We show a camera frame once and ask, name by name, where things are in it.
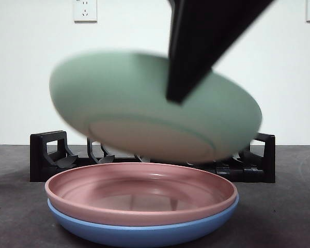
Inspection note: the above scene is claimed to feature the green plate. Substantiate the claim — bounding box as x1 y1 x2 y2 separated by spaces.
49 50 263 165

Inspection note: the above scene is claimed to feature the pink plate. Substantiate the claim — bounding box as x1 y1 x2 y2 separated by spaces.
44 162 238 227

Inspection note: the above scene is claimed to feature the blue plate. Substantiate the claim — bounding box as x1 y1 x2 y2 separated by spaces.
46 193 240 245

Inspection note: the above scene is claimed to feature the black plate rack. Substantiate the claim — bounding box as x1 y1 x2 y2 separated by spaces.
29 130 276 183

